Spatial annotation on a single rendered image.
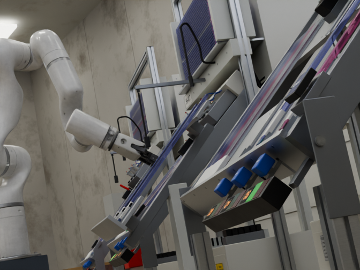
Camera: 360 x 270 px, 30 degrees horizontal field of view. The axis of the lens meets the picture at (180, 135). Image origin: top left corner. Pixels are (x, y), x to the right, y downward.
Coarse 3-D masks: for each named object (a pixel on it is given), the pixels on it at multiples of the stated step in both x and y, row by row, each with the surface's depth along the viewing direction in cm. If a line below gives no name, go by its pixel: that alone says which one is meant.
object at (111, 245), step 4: (128, 232) 240; (120, 236) 259; (124, 236) 251; (128, 236) 246; (116, 240) 270; (120, 240) 264; (108, 244) 293; (112, 244) 285; (136, 244) 249; (112, 248) 294; (116, 252) 297
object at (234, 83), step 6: (234, 72) 260; (240, 72) 260; (228, 78) 268; (234, 78) 259; (240, 78) 260; (228, 84) 258; (234, 84) 259; (240, 84) 259; (222, 90) 264; (234, 90) 258; (240, 90) 259; (258, 90) 260; (216, 96) 272; (210, 102) 280
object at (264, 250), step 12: (264, 240) 245; (300, 240) 248; (312, 240) 249; (216, 252) 251; (228, 252) 241; (240, 252) 242; (252, 252) 243; (264, 252) 244; (276, 252) 245; (300, 252) 247; (312, 252) 248; (216, 264) 252; (228, 264) 240; (240, 264) 241; (252, 264) 242; (264, 264) 243; (276, 264) 244; (300, 264) 246; (312, 264) 247
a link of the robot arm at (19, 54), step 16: (0, 48) 234; (16, 48) 239; (0, 64) 235; (16, 64) 241; (0, 80) 239; (16, 80) 240; (0, 96) 240; (16, 96) 241; (0, 112) 239; (16, 112) 241; (0, 128) 238; (0, 144) 236; (0, 160) 236; (0, 176) 241
